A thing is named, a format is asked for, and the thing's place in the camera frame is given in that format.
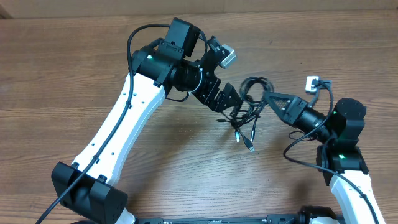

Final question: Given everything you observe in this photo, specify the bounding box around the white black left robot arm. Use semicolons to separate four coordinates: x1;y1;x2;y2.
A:
51;18;241;223

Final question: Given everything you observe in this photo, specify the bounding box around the black cable bundle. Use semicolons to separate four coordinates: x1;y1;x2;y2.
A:
216;77;275;153

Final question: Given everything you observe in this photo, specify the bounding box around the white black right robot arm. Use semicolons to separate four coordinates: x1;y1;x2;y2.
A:
266;93;384;223

